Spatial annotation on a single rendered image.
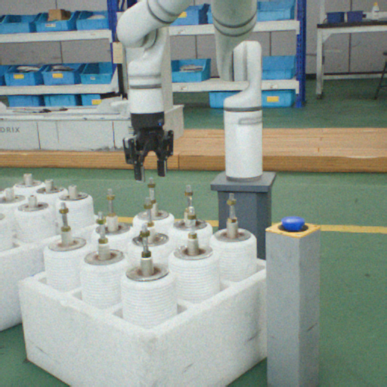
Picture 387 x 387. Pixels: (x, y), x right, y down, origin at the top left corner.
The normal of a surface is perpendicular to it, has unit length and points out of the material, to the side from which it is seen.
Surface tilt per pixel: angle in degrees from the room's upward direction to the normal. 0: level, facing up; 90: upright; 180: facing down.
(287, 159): 90
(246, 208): 90
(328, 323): 0
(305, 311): 90
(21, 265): 90
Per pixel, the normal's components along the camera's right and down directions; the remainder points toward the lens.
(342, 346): -0.04, -0.97
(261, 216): 0.51, 0.20
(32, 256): 0.70, 0.15
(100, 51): -0.25, 0.26
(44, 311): -0.68, 0.22
